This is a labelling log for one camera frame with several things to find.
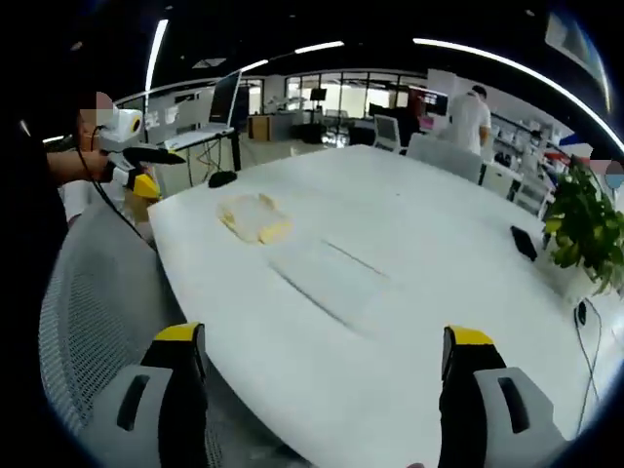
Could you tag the grey mesh office chair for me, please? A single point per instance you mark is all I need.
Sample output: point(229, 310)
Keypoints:
point(97, 302)

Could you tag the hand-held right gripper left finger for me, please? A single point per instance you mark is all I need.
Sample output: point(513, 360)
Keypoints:
point(161, 419)

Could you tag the black computer mouse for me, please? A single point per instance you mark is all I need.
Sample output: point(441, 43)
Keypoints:
point(581, 313)

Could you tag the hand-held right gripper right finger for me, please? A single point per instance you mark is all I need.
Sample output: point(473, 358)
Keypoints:
point(487, 419)

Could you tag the person's right hand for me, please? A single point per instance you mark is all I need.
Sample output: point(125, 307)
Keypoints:
point(414, 465)

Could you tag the person's left hand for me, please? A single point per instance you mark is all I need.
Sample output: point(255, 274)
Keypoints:
point(92, 156)

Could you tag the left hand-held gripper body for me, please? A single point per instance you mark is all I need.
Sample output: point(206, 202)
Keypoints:
point(122, 127)

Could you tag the brown cardboard box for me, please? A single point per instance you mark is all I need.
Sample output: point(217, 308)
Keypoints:
point(259, 128)

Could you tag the white office chair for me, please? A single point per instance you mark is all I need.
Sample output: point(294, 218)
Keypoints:
point(387, 132)

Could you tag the white side desk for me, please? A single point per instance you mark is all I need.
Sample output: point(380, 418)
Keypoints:
point(229, 146)

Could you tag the black phone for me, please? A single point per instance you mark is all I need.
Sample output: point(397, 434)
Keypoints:
point(524, 243)

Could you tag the green potted plant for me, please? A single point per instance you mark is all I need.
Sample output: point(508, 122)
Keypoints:
point(585, 219)

